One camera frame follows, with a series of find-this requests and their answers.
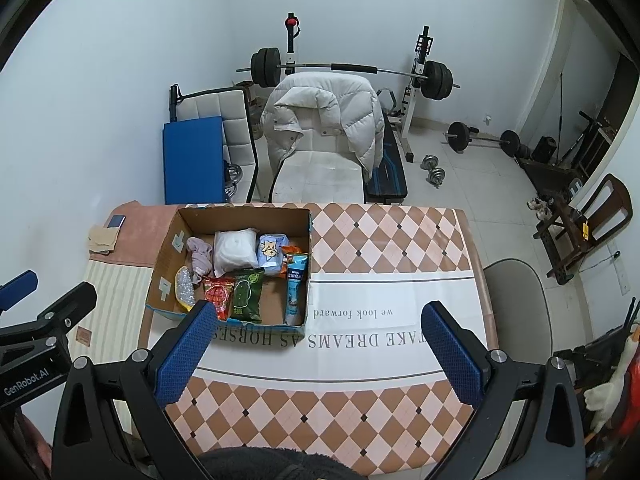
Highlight white quilted chair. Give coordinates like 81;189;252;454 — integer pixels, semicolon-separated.
169;85;261;204

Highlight blue and white tube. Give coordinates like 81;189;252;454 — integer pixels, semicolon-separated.
283;252;310;326

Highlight cardboard box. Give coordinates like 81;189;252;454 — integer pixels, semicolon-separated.
145;203;313;342

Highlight checkered printed tablecloth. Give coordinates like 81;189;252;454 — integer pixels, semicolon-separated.
142;202;501;476

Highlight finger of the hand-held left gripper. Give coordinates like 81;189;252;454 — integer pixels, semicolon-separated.
0;281;98;356
0;270;39;311

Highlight red snack packet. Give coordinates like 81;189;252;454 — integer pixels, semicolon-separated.
202;276;236;321

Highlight black metal frame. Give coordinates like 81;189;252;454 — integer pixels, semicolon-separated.
570;110;617;171

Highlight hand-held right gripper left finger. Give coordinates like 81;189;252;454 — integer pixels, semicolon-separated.
52;300;218;480

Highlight yellow and silver packet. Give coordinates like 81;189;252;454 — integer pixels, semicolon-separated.
173;266;197;311

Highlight white puffer jacket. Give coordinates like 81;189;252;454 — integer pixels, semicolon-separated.
260;72;386;173

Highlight light blue tissue packet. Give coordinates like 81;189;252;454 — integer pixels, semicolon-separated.
256;233;291;277

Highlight orange snack packet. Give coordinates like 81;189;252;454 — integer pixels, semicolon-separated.
279;243;303;279

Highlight short barbell with black plates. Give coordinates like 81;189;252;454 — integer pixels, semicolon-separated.
443;121;521;157

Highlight purple sock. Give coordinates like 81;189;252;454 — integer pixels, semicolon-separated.
186;236;216;277

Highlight long barbell with black plates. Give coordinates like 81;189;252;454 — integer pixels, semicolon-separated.
236;47;461;100

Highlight brown wooden chair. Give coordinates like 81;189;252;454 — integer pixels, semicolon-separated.
532;174;633;283

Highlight beige striped mat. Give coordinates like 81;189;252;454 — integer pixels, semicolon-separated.
70;259;156;361

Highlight white soft packet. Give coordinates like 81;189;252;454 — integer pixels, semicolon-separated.
213;229;260;271

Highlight chrome weight plates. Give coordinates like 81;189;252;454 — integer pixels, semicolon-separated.
222;160;246;203

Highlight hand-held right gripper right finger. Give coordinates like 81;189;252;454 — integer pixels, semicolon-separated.
421;301;586;480

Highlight white goose plush toy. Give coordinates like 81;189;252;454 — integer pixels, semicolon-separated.
584;322;640;436

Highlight dark low table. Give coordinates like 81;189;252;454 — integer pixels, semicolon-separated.
520;157;586;201

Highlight white weight bench with rack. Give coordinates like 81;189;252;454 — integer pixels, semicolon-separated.
284;11;436;204

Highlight blue foam board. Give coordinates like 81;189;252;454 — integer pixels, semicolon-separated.
161;116;224;206

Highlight black speaker box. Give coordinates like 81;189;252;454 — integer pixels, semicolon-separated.
531;136;557;162

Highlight dark green snack packet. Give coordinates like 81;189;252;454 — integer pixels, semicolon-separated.
228;267;265;324

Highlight folded beige cloth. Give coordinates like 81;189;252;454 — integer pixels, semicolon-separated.
87;226;121;256

